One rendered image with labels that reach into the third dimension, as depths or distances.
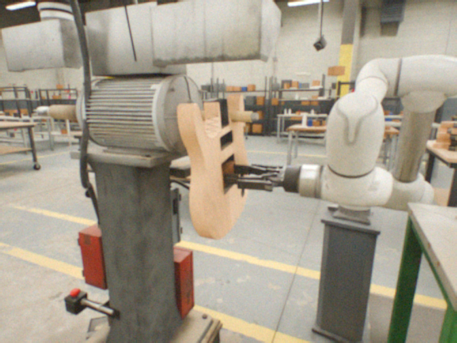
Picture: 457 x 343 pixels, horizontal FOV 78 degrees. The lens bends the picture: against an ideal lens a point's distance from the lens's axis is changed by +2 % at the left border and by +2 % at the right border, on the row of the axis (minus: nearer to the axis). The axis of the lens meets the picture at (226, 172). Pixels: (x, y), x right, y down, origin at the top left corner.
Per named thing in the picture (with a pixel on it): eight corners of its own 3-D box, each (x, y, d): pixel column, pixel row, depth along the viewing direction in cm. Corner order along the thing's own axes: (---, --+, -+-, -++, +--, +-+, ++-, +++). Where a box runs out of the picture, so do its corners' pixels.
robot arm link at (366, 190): (324, 181, 80) (325, 145, 72) (387, 187, 74) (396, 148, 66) (319, 210, 73) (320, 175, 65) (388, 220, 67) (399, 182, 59)
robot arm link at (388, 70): (354, 73, 98) (400, 71, 91) (361, 51, 109) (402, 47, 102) (353, 105, 106) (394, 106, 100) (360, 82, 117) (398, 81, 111)
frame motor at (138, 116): (75, 152, 99) (64, 75, 93) (129, 142, 123) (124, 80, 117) (173, 162, 83) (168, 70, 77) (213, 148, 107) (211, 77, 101)
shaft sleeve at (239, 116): (198, 108, 89) (202, 113, 92) (195, 118, 89) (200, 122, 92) (251, 109, 82) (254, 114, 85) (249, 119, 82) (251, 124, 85)
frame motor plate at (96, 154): (70, 158, 102) (69, 148, 101) (119, 149, 123) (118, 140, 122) (150, 168, 88) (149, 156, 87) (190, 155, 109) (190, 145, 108)
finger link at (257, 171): (277, 171, 78) (280, 169, 78) (246, 163, 85) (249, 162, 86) (277, 184, 79) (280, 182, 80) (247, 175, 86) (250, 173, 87)
